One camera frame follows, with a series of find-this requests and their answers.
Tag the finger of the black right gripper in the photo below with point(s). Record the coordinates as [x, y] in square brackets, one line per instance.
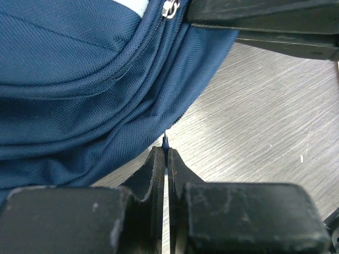
[308, 46]
[308, 17]

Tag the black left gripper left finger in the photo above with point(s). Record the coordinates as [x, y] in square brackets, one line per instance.
[123, 219]

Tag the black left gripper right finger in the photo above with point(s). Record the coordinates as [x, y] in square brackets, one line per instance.
[240, 217]

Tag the navy blue student backpack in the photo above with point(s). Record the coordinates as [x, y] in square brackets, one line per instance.
[86, 86]

